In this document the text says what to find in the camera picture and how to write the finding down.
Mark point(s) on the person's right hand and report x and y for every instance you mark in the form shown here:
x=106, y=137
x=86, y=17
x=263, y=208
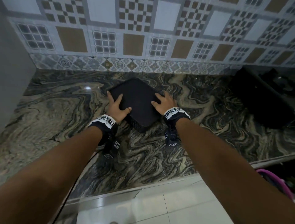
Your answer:
x=166, y=103

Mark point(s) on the person's left hand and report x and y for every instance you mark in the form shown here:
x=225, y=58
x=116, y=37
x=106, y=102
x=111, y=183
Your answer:
x=116, y=110

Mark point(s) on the black perforated plastic basket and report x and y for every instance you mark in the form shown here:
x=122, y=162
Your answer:
x=138, y=99

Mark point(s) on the person's right forearm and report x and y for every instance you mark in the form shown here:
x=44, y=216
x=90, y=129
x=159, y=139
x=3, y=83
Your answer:
x=230, y=175

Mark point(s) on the person's left forearm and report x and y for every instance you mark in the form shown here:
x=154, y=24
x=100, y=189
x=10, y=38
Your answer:
x=50, y=175

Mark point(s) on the right black marker wristband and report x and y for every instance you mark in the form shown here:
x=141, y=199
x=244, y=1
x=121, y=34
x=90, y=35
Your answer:
x=176, y=115

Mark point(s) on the black marker wristband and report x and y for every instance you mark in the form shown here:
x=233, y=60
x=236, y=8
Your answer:
x=103, y=123
x=176, y=115

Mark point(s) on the left black marker wristband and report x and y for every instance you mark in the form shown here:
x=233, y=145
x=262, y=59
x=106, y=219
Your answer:
x=103, y=123

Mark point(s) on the black gas stove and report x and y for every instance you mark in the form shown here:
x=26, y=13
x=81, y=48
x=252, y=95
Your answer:
x=262, y=99

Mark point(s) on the pink plastic tub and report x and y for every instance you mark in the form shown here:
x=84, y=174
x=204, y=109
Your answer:
x=280, y=178

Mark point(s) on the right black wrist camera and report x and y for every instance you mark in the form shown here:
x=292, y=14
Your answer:
x=171, y=138

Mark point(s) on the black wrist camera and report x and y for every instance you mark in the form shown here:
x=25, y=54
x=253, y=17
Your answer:
x=171, y=138
x=110, y=145

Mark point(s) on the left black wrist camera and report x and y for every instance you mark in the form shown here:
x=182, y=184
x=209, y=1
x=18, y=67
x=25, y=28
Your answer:
x=110, y=145

